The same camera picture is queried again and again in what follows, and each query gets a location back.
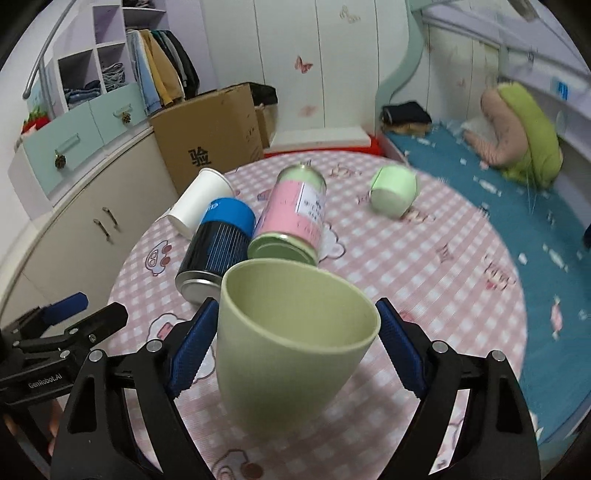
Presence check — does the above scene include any pale green plastic cup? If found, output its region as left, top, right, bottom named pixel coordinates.
left=216, top=259, right=381, bottom=436

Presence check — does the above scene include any white paper cup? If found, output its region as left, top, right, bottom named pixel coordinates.
left=166, top=168, right=235, bottom=240

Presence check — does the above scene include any small mint green cup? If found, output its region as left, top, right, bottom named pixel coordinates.
left=369, top=164, right=420, bottom=219

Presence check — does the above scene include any white low cupboard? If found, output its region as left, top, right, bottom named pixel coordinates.
left=1, top=133, right=178, bottom=325

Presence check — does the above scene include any blue black tin can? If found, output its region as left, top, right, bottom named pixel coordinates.
left=175, top=197, right=256, bottom=305

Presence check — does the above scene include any pink checkered tablecloth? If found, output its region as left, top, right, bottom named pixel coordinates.
left=104, top=150, right=529, bottom=480

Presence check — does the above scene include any mint drawer cabinet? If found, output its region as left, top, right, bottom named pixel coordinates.
left=8, top=83, right=147, bottom=217

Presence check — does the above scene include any pink green tin can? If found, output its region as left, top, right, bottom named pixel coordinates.
left=247, top=164, right=327, bottom=266

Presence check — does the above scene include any teal patterned bed mattress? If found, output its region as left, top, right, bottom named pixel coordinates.
left=386, top=124, right=590, bottom=443

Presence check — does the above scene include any red strawberry plush toy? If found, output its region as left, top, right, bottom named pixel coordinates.
left=21, top=106, right=50, bottom=135

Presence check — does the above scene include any brown cardboard box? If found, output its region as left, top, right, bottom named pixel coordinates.
left=149, top=84, right=263, bottom=194

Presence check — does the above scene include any lavender stair shelf unit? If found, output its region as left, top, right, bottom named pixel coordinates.
left=32, top=1, right=167, bottom=118

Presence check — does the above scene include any hanging clothes row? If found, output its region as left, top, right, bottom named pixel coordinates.
left=126, top=29, right=200, bottom=115

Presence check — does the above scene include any red storage box white lid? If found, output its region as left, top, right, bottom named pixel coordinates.
left=263, top=126, right=384, bottom=158

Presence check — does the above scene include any grey metal stair handrail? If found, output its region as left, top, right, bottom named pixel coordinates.
left=22, top=0, right=77, bottom=100

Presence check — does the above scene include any green and pink pillow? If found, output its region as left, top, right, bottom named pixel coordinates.
left=464, top=82, right=563, bottom=190

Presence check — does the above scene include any folded dark clothes pile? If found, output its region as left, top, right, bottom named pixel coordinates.
left=380, top=101, right=433, bottom=137

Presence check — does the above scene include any white wardrobe with butterflies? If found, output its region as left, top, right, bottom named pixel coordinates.
left=201, top=0, right=409, bottom=132

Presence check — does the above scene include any mint bunk bed frame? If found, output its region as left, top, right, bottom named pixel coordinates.
left=373, top=0, right=591, bottom=195

